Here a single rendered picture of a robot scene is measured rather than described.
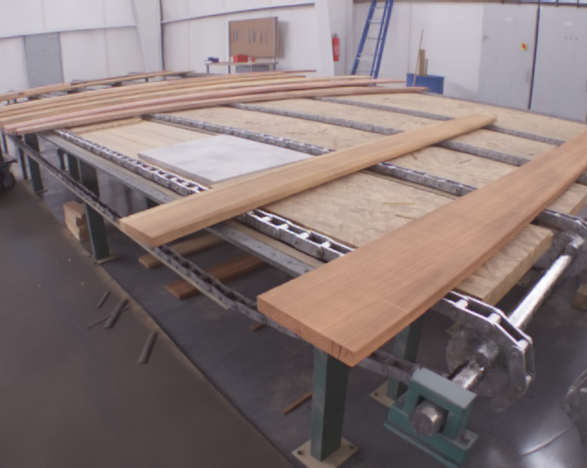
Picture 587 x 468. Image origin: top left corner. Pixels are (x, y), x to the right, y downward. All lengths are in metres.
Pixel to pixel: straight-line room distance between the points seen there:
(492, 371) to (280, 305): 0.39
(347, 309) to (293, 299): 0.09
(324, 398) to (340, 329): 0.69
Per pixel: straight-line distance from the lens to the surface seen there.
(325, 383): 1.28
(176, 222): 1.03
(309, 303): 0.70
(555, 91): 6.29
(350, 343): 0.62
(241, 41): 10.85
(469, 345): 0.82
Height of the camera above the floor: 1.26
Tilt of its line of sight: 24 degrees down
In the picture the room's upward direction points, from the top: straight up
